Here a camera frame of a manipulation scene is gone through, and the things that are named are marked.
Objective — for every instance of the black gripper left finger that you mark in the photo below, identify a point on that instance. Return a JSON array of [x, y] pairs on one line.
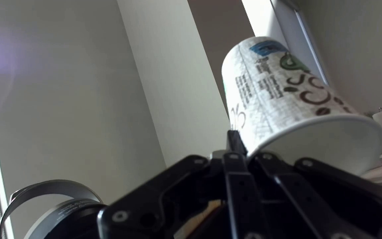
[[209, 186]]

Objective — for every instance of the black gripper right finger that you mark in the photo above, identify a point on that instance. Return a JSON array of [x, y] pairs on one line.
[[315, 186]]

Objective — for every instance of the printed white paper cup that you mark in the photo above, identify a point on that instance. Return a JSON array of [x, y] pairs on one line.
[[279, 101]]

